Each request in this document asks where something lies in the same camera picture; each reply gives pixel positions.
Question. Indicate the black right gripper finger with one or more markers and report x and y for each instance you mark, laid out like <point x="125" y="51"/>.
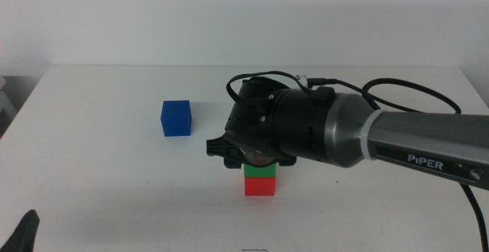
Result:
<point x="232" y="163"/>
<point x="285" y="162"/>

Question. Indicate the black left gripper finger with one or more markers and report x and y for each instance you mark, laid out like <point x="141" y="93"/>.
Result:
<point x="23" y="234"/>

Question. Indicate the green cube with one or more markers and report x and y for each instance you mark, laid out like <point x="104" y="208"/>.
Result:
<point x="260" y="171"/>

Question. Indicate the red cube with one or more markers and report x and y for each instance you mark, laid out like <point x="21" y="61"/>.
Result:
<point x="260" y="187"/>

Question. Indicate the blue cube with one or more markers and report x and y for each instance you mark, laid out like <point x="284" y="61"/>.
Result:
<point x="176" y="118"/>

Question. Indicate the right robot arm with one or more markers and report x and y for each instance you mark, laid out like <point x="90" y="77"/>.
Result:
<point x="420" y="137"/>

